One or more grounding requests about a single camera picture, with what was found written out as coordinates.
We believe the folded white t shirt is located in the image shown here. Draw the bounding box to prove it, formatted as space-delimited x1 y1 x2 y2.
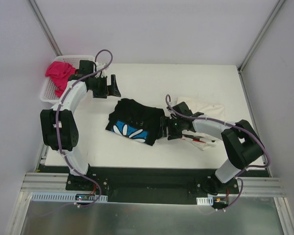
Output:
176 95 227 151

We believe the pink t shirt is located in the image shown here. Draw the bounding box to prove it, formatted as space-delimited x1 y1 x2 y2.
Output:
45 61 76 97

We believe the white plastic basket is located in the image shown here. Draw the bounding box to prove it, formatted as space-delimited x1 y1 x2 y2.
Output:
40 55 95 104

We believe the red white folded shirt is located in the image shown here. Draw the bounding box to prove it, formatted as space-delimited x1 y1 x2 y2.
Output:
181 134 216 144

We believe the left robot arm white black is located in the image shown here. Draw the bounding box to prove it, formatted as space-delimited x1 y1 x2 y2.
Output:
40 60 121 190

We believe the aluminium frame post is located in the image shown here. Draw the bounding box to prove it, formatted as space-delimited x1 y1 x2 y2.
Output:
27 0 63 56
237 0 287 73

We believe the aluminium rail extrusion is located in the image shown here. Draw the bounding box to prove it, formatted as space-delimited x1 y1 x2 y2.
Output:
21 172 286 197

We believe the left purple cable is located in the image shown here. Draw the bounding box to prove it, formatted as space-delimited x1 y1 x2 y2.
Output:
29 49 113 217

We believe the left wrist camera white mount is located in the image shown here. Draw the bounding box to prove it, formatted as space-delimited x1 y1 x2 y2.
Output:
94 62 109 74

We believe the right white cable duct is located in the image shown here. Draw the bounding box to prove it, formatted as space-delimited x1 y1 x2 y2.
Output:
196 197 214 206

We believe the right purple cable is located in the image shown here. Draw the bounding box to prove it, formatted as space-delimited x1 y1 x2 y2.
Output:
165 94 271 216

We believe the right aluminium frame post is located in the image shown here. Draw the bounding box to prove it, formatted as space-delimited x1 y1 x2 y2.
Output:
237 0 287 73

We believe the purple cable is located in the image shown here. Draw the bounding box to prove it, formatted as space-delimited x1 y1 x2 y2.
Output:
29 49 113 217
165 94 271 216

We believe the left white cable duct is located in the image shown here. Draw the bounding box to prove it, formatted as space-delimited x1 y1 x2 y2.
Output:
31 192 108 203

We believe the black t shirt daisy logo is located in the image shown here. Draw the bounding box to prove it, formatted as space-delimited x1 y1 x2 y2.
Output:
105 98 165 146

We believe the white cable duct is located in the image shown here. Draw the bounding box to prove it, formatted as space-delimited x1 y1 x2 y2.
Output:
31 192 108 203
196 197 214 206

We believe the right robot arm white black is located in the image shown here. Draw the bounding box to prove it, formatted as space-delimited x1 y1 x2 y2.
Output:
166 102 265 195

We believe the left aluminium frame post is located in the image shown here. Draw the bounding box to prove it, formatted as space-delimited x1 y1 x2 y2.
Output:
27 0 63 56

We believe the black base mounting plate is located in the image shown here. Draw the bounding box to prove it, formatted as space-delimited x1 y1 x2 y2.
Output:
65 166 241 204

